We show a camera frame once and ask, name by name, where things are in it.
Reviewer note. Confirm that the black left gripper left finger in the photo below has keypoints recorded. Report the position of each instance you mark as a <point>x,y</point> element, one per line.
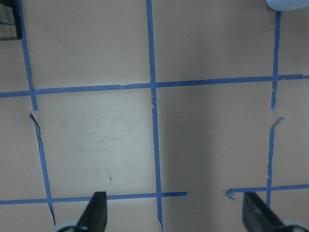
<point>94,217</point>

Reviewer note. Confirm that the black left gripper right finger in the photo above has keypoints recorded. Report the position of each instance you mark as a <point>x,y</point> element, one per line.
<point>257,216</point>

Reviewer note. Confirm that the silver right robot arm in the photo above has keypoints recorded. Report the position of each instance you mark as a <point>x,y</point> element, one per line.
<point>287,5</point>

